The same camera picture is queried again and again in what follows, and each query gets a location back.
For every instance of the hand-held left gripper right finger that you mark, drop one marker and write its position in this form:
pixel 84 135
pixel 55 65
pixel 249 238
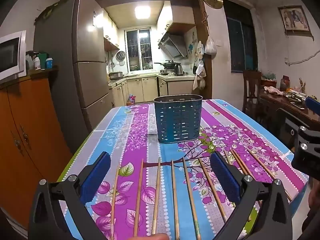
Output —
pixel 225 177

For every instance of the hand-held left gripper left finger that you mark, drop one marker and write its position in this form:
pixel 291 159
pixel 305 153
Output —
pixel 96 177

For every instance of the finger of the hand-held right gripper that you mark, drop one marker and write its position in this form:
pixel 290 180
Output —
pixel 313 105
pixel 308 152

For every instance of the row of wooden chopsticks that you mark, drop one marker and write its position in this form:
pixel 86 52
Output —
pixel 174 192

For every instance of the blue perforated utensil holder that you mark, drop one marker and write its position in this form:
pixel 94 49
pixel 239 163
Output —
pixel 177 120

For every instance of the person's right forearm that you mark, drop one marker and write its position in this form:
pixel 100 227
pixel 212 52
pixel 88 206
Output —
pixel 313 197

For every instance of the person's left hand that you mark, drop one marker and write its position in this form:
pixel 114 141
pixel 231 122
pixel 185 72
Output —
pixel 155 237

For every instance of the bowl of green vegetables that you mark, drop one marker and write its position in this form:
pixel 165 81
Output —
pixel 293 99

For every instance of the dark wooden side table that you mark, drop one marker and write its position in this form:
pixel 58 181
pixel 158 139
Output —
pixel 280 107

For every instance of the glass jar with lid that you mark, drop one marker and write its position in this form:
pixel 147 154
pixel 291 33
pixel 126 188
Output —
pixel 284 83

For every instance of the pink cloth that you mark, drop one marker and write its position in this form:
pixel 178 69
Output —
pixel 273 90

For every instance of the green plastic bags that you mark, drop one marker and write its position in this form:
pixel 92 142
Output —
pixel 268 76

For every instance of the floral striped tablecloth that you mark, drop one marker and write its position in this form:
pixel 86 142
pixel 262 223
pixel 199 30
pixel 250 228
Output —
pixel 172 152

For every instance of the dark wooden chair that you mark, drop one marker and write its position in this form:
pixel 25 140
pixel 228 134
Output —
pixel 252 87

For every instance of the bottles on kitchen floor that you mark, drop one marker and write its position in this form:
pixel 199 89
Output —
pixel 131 100

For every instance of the orange wooden cabinet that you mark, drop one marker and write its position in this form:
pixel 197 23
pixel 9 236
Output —
pixel 30 120

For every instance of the framed elephant picture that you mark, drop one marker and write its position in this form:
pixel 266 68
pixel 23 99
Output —
pixel 295 18

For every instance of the brown refrigerator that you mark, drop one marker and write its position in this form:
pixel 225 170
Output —
pixel 90 80

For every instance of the dark window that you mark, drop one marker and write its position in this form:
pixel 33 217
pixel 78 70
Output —
pixel 240 40

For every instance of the beige kitchen base cabinets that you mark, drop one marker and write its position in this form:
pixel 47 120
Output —
pixel 147 88

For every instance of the steel rice cooker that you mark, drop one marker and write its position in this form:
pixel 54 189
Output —
pixel 115 75

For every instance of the hanging cloth bags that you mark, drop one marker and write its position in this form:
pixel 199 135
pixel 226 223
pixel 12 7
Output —
pixel 200 70

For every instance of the steel kettle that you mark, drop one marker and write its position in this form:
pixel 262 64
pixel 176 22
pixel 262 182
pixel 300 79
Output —
pixel 179 70

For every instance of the white hanging plastic bag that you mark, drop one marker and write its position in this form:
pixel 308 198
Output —
pixel 210 47

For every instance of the black wok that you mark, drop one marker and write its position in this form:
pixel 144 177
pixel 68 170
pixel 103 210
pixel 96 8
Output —
pixel 167 64

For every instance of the small white bottle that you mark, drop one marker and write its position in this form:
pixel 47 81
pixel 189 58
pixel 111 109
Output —
pixel 37 63

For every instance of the green box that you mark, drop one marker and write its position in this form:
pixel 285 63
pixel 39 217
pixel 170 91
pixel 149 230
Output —
pixel 43 57

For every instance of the barred kitchen window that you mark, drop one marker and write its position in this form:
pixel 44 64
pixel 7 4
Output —
pixel 138 50

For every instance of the steel range hood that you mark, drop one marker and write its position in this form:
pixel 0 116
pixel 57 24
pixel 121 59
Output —
pixel 172 46

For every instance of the white microwave oven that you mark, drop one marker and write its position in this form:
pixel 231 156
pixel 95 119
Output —
pixel 10 55

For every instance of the ceiling light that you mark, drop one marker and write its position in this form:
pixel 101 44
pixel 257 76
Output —
pixel 142 12

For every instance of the dried plant bundle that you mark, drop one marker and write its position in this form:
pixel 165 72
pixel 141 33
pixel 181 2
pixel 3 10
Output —
pixel 50 10

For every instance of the beige wall cabinet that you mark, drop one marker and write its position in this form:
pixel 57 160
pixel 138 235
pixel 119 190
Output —
pixel 172 17
pixel 110 33

